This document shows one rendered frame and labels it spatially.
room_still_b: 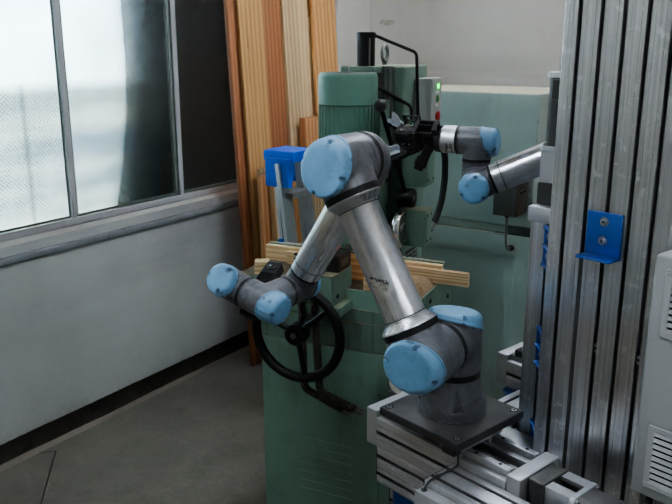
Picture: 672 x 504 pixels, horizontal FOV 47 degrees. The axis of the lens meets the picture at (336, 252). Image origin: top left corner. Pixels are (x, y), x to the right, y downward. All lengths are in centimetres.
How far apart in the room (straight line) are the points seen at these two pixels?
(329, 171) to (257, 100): 234
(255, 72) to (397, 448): 240
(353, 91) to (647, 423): 121
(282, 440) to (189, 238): 148
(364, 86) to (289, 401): 99
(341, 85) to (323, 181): 77
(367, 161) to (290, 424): 119
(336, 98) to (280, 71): 178
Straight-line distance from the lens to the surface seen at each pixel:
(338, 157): 148
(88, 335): 344
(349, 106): 225
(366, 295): 223
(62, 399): 344
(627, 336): 159
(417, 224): 246
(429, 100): 253
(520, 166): 195
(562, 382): 170
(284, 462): 259
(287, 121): 404
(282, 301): 172
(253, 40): 381
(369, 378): 232
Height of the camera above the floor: 159
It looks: 15 degrees down
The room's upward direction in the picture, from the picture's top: straight up
